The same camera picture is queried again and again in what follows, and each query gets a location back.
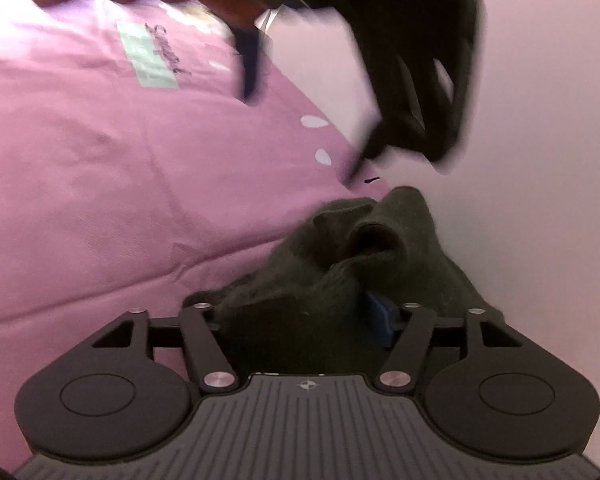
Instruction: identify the dark green knit sweater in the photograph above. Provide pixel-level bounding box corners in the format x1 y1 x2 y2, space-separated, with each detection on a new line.
183 186 492 378

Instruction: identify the pink floral bed sheet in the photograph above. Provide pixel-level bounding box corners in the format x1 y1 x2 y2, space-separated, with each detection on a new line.
0 0 397 470

